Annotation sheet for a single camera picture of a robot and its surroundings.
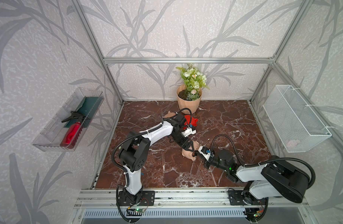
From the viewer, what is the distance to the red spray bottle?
1.84ft

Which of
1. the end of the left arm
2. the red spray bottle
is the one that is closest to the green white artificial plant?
the end of the left arm

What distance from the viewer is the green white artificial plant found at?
95cm

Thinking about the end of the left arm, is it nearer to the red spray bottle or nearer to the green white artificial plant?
the green white artificial plant

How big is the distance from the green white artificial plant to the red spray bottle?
643 millimetres
